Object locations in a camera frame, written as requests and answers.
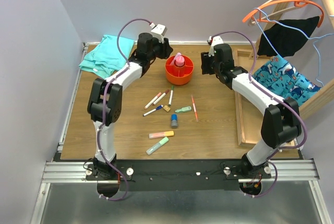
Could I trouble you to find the teal folded cloth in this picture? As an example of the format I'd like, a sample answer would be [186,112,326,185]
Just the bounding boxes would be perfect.
[79,35,126,78]

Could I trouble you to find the pink glue bottle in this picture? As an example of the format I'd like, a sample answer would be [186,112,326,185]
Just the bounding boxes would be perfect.
[174,55,185,67]

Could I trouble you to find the green highlighter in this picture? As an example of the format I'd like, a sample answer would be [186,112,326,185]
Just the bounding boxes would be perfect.
[146,137,169,155]

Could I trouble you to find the pink yellow highlighter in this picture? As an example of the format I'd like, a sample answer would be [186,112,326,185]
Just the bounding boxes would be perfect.
[148,131,174,139]

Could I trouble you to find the black cloth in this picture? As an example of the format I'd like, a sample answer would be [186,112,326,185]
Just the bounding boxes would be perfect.
[257,16,320,57]

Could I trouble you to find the orange hanger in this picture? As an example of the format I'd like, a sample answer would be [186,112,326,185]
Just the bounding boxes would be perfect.
[242,0,325,27]

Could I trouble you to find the blue cap whiteboard marker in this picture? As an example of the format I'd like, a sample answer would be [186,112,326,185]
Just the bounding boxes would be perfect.
[143,105,163,117]

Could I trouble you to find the wooden rack frame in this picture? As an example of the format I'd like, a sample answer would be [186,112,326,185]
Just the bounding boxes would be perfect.
[248,0,334,120]

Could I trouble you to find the green correction tape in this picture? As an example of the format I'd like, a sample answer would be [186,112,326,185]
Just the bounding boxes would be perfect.
[175,106,192,113]

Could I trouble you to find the pink purple highlighter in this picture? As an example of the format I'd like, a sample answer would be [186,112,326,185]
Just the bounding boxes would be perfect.
[172,53,184,66]

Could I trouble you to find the orange thin pen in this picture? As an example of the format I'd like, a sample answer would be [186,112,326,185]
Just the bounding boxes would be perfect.
[191,95,199,122]

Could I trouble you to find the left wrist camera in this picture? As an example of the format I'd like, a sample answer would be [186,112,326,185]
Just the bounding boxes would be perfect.
[150,22,167,43]

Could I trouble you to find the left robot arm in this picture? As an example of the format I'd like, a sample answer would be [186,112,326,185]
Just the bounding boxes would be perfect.
[87,33,173,180]

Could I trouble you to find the brown cap white marker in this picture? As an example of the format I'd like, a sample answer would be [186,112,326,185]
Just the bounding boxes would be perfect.
[153,89,170,105]

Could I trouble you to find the small tan eraser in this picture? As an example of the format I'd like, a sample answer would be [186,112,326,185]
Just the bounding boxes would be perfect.
[163,105,170,112]

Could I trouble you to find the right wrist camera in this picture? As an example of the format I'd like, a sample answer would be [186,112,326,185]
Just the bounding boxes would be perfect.
[208,36,224,57]

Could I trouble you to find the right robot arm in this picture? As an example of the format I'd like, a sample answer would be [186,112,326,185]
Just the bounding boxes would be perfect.
[201,43,302,178]

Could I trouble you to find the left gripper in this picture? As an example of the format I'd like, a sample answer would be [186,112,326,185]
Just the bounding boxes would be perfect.
[147,36,173,61]

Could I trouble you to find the shark pattern blue cloth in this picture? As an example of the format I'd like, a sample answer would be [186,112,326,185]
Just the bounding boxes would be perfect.
[252,55,321,106]

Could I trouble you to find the pink cap white marker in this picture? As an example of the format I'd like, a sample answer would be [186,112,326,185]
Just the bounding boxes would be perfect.
[144,92,161,109]

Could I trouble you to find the wooden tray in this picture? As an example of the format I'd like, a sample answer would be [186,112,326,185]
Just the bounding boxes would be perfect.
[234,49,297,149]

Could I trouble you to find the orange round organizer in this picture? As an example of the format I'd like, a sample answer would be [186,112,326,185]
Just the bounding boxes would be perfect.
[165,55,194,86]

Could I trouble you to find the green cap white marker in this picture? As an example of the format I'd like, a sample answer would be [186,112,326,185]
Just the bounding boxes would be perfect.
[168,85,174,107]

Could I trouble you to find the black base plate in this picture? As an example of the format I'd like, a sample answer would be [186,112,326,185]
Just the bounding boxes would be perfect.
[84,159,273,194]

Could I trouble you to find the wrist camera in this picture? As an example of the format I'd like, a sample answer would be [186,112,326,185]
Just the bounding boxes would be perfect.
[150,22,167,43]
[208,36,224,57]

